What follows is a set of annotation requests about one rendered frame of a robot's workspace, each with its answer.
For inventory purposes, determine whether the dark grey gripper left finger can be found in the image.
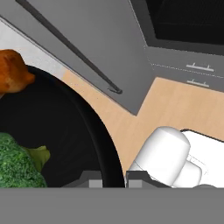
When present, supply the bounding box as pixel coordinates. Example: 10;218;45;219
62;170;103;188

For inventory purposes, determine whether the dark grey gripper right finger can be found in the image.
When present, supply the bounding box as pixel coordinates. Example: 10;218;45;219
125;170;173;188

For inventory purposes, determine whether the black bowl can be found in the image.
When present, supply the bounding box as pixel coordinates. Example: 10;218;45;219
0;65;126;188

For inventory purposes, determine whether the green broccoli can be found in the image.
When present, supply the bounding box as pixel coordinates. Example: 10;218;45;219
0;132;52;188

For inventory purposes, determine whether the orange-brown chicken drumstick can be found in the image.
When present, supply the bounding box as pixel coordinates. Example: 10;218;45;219
0;49;36;99

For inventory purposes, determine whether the grey fridge door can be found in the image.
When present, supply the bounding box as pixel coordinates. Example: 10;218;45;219
0;0;156;116

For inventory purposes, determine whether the white rounded object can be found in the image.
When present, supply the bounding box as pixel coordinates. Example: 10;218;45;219
128;125;224;188

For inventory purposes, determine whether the grey drawer front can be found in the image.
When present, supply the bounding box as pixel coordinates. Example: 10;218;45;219
151;64;224;93
144;45;224;77

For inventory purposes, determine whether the silver drawer handle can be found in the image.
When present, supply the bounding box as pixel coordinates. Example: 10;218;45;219
185;62;215;73
185;78;211;88

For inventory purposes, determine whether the long black door handle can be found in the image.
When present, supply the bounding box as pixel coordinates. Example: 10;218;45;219
15;0;123;95

